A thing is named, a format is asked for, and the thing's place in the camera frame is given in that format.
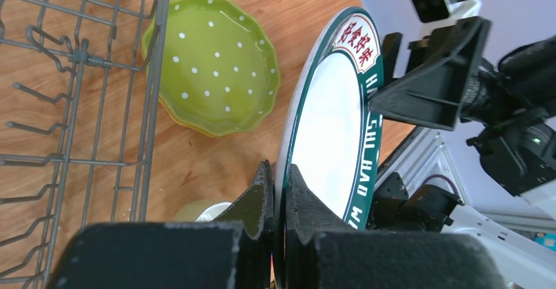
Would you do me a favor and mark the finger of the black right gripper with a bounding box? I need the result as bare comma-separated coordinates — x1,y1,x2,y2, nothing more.
381,32,403,83

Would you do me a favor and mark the teal rimmed plate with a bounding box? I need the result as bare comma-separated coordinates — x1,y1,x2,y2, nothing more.
273,7,384,288

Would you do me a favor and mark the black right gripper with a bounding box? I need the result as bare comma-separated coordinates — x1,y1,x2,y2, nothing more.
368,16,555,196

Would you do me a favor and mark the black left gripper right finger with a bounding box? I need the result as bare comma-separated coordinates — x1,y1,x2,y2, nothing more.
284,166,504,288

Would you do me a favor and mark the yellow mug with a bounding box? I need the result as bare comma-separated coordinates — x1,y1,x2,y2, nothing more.
174,200,231,222

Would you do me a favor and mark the grey wire dish rack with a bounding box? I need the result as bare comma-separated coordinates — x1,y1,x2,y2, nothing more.
1,0,170,288

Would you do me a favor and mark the green scalloped plate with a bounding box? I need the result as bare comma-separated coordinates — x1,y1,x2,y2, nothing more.
142,0,281,137

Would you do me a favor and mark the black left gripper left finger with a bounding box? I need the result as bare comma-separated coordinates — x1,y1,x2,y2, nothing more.
47,161,273,288

